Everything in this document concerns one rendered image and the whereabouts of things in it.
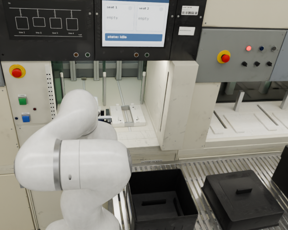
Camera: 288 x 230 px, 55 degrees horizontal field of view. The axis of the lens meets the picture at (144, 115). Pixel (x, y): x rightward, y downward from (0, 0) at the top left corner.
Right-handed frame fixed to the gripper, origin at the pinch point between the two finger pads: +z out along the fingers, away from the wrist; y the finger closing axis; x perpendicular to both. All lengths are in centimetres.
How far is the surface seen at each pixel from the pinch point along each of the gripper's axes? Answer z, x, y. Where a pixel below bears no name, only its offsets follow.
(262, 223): -38, -45, 80
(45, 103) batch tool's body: 15.8, -6.9, -18.4
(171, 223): -37, -36, 34
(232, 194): -24, -39, 70
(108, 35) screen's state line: 15.0, 26.9, 11.7
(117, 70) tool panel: 99, -29, 26
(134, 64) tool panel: 104, -26, 41
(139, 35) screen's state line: 15.1, 27.1, 25.4
